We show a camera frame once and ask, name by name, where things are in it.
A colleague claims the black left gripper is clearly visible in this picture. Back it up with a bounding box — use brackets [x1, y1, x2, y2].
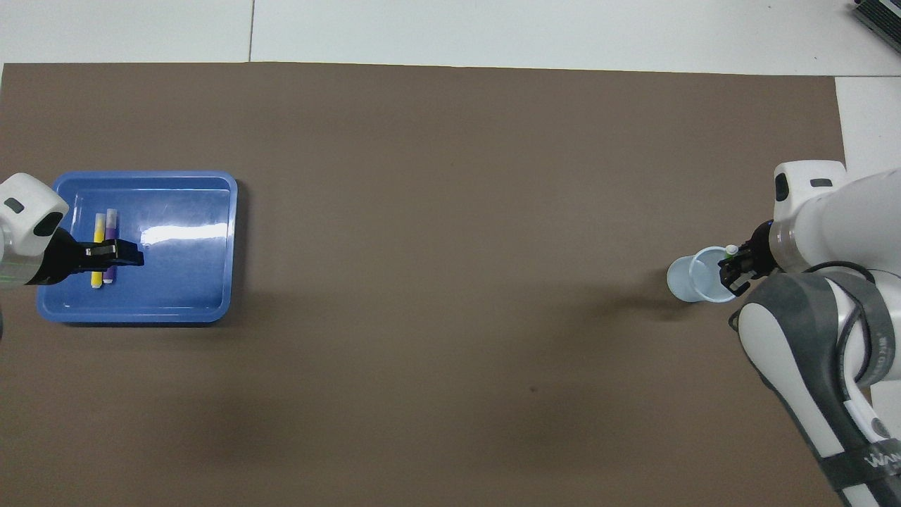
[30, 229, 145, 284]

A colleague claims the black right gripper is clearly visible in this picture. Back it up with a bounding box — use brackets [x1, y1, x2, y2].
[719, 220, 779, 296]

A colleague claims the purple pen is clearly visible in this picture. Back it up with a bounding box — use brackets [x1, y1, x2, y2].
[103, 208, 118, 284]

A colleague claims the yellow pen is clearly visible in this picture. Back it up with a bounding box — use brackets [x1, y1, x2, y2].
[92, 213, 106, 288]

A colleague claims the translucent plastic cup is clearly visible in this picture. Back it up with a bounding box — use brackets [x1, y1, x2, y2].
[666, 246, 740, 303]

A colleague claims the blue plastic tray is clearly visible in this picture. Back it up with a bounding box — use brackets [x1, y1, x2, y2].
[37, 170, 239, 325]

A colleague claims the grey striped device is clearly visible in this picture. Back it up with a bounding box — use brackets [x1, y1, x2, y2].
[852, 0, 901, 51]

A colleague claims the brown table mat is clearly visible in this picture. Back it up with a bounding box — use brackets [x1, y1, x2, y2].
[0, 62, 886, 507]

